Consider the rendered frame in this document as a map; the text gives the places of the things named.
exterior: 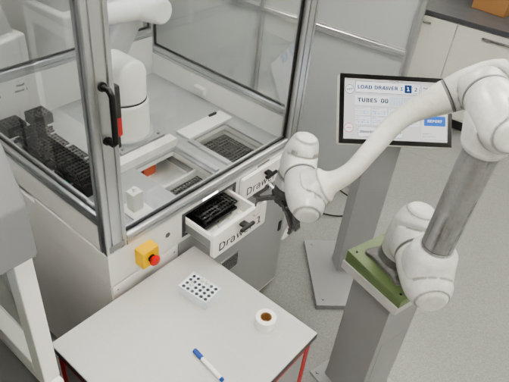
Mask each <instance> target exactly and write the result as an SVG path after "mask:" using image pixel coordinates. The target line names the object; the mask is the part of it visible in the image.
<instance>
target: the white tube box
mask: <svg viewBox="0 0 509 382"><path fill-rule="evenodd" d="M201 278H202V276H200V275H198V274H196V273H195V272H192V273H191V274H190V275H189V276H188V277H187V278H186V279H185V280H184V281H183V282H182V283H180V284H179V285H178V293H179V294H180V295H182V296H184V297H186V298H187V299H188V300H190V301H192V302H194V303H195V304H196V305H198V306H200V307H201V308H203V309H204V310H207V309H208V308H209V307H210V306H211V305H212V304H213V303H214V302H215V301H216V300H217V299H218V298H219V297H220V296H221V288H220V287H219V286H217V285H215V284H214V283H212V282H210V281H209V284H208V285H205V281H206V280H207V279H205V281H204V283H202V282H201ZM190 281H192V282H193V286H190V285H189V283H190Z"/></svg>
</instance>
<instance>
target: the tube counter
mask: <svg viewBox="0 0 509 382"><path fill-rule="evenodd" d="M410 99H412V98H410V97H395V96H380V106H395V107H399V106H400V105H402V104H404V103H405V102H407V101H408V100H410Z"/></svg>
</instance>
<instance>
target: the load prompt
mask: <svg viewBox="0 0 509 382"><path fill-rule="evenodd" d="M420 87H421V84H413V83H386V82H372V81H358V80H355V92H365V93H380V94H395V95H410V96H417V95H419V94H420Z"/></svg>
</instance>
